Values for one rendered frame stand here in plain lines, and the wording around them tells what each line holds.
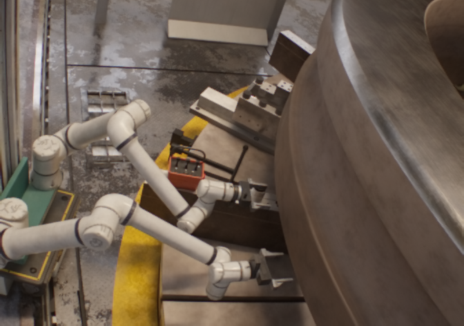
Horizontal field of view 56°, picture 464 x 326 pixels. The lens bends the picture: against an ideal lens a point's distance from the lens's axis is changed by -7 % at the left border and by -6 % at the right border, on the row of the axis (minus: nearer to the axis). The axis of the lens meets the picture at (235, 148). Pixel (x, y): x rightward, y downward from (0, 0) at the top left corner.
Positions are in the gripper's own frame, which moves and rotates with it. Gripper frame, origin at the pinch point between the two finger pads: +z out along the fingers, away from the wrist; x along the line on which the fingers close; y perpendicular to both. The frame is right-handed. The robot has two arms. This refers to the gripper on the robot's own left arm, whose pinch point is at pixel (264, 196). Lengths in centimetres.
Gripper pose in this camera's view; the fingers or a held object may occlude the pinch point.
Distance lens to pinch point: 236.5
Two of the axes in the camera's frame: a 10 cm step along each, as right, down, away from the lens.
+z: 9.6, 1.4, 2.5
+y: 2.7, -7.2, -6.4
